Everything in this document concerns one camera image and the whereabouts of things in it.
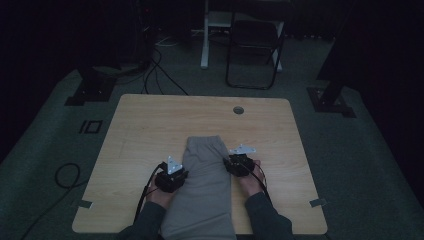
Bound gray pants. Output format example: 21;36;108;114
160;134;238;240

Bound black stand base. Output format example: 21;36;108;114
306;79;357;119
64;67;118;107

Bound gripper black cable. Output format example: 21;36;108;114
133;162;167;224
248;162;273;204

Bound person's left hand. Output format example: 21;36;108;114
145;184;176;210

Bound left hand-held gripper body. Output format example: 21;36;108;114
154;155;190;194

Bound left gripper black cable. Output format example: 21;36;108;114
133;162;167;224

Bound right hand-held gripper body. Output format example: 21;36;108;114
223;143;258;178

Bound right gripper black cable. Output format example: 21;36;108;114
248;162;273;204

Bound black folding chair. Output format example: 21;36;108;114
225;18;287;91

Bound person's right hand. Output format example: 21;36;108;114
238;159;266;198

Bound looped black floor cable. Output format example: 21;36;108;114
19;162;90;240

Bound black floor cables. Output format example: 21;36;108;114
114;46;190;96

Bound white desk frame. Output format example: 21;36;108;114
200;0;285;73

